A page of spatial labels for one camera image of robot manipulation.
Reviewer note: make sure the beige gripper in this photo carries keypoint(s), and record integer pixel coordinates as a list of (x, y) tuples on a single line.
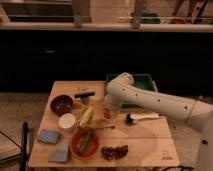
[(112, 113)]

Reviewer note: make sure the red apple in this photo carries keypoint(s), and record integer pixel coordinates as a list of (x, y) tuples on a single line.
[(106, 114)]

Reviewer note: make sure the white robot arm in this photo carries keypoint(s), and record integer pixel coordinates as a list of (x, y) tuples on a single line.
[(196, 114)]

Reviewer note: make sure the dark purple bowl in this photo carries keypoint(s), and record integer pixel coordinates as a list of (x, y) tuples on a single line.
[(61, 104)]

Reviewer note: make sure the yellow corn cob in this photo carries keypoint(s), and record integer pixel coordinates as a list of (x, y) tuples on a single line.
[(85, 116)]

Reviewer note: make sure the green plastic tray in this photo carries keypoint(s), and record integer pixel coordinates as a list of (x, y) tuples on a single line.
[(141, 81)]

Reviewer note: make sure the green cucumber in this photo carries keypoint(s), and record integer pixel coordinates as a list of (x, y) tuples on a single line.
[(85, 141)]

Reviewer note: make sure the bunch of dark grapes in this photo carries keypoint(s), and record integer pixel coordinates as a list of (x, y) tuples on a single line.
[(109, 153)]

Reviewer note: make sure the white round container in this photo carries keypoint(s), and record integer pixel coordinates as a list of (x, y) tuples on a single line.
[(67, 121)]

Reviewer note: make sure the orange plate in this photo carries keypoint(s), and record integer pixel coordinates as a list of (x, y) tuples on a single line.
[(76, 141)]

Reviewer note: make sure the blue sponge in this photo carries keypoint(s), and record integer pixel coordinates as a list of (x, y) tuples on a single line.
[(48, 136)]

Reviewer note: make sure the grey blue cloth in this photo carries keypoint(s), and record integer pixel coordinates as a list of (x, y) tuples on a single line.
[(60, 155)]

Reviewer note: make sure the white handled dish brush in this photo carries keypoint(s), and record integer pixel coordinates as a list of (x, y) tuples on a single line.
[(132, 118)]

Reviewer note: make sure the black handled scraper tool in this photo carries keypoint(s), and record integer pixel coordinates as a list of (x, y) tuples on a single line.
[(84, 95)]

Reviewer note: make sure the black chair frame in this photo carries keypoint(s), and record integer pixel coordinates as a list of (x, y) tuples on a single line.
[(22, 146)]

